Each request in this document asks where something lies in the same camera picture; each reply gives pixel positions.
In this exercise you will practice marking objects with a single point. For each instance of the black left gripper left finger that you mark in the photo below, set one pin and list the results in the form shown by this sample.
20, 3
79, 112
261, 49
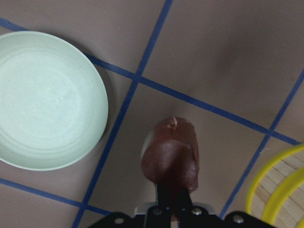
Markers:
159, 215

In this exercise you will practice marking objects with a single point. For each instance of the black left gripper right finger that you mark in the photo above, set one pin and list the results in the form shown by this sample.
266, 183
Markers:
193, 215

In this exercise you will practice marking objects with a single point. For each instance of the brown red bun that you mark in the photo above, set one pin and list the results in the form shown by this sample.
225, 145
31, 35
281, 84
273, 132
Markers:
170, 158

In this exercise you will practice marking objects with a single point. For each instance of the pale green plate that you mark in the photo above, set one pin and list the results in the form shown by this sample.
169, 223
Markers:
53, 102

